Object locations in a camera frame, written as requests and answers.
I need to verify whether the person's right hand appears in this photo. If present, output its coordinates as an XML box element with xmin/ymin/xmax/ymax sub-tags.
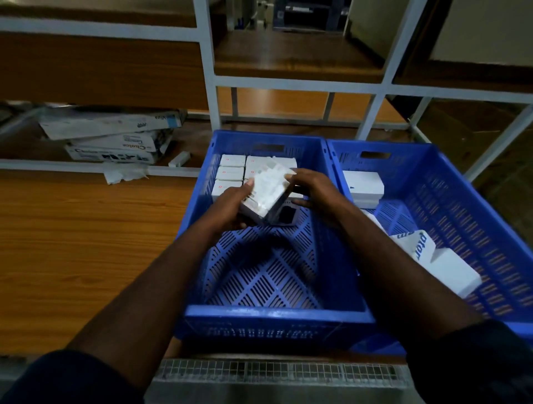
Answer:
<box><xmin>284</xmin><ymin>168</ymin><xmax>357</xmax><ymax>230</ymax></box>

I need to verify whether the person's left hand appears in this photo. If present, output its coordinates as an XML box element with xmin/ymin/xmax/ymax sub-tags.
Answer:
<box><xmin>208</xmin><ymin>178</ymin><xmax>260</xmax><ymax>234</ymax></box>

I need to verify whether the white printed carton box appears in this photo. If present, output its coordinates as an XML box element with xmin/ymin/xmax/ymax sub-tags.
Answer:
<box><xmin>239</xmin><ymin>160</ymin><xmax>297</xmax><ymax>226</ymax></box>

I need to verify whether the person's right forearm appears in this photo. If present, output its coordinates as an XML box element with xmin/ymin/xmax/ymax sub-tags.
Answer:
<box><xmin>329</xmin><ymin>208</ymin><xmax>486</xmax><ymax>354</ymax></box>

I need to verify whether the person's left forearm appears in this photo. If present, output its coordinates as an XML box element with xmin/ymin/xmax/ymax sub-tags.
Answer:
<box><xmin>67</xmin><ymin>216</ymin><xmax>234</xmax><ymax>392</ymax></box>

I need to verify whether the black and white box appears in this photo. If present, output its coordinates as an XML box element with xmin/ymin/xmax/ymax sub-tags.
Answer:
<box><xmin>273</xmin><ymin>199</ymin><xmax>301</xmax><ymax>226</ymax></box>

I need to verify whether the white flat box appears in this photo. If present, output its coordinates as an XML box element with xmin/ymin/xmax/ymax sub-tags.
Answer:
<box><xmin>342</xmin><ymin>170</ymin><xmax>385</xmax><ymax>209</ymax></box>

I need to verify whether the blue perforated plastic crate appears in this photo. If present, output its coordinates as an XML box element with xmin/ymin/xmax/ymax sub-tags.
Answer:
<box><xmin>175</xmin><ymin>130</ymin><xmax>377</xmax><ymax>347</ymax></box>
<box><xmin>327</xmin><ymin>139</ymin><xmax>533</xmax><ymax>356</ymax></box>

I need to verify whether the white box with blue print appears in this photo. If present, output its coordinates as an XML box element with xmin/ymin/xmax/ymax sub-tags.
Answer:
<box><xmin>389</xmin><ymin>230</ymin><xmax>436</xmax><ymax>269</ymax></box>

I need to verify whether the white metal shelf rack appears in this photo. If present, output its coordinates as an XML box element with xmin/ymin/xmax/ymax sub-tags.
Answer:
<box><xmin>0</xmin><ymin>0</ymin><xmax>533</xmax><ymax>184</ymax></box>

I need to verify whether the crumpled white paper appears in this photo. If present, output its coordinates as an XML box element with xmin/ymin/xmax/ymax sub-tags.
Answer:
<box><xmin>102</xmin><ymin>163</ymin><xmax>149</xmax><ymax>185</ymax></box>

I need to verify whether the white printed paper ream pack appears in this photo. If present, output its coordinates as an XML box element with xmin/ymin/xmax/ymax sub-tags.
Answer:
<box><xmin>64</xmin><ymin>143</ymin><xmax>168</xmax><ymax>165</ymax></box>

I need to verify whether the long white paper carton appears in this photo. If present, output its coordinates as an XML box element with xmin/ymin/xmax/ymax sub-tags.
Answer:
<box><xmin>39</xmin><ymin>108</ymin><xmax>187</xmax><ymax>141</ymax></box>

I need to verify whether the plain white box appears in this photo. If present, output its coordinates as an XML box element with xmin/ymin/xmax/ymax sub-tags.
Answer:
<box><xmin>428</xmin><ymin>247</ymin><xmax>483</xmax><ymax>299</ymax></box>

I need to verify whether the dark machine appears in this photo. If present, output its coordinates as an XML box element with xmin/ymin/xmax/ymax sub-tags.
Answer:
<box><xmin>227</xmin><ymin>0</ymin><xmax>351</xmax><ymax>33</ymax></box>

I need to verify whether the person's right dark sleeve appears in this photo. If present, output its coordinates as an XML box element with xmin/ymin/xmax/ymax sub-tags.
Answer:
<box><xmin>406</xmin><ymin>320</ymin><xmax>533</xmax><ymax>404</ymax></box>

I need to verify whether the person's dark sleeve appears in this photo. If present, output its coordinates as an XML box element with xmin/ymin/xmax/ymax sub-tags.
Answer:
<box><xmin>406</xmin><ymin>320</ymin><xmax>533</xmax><ymax>404</ymax></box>
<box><xmin>0</xmin><ymin>349</ymin><xmax>145</xmax><ymax>404</ymax></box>

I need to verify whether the person's left dark sleeve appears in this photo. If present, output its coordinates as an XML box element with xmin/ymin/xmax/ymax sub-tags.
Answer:
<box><xmin>0</xmin><ymin>349</ymin><xmax>145</xmax><ymax>404</ymax></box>

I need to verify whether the white wire mesh panel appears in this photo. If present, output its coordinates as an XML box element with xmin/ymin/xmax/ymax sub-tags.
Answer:
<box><xmin>153</xmin><ymin>357</ymin><xmax>414</xmax><ymax>390</ymax></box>

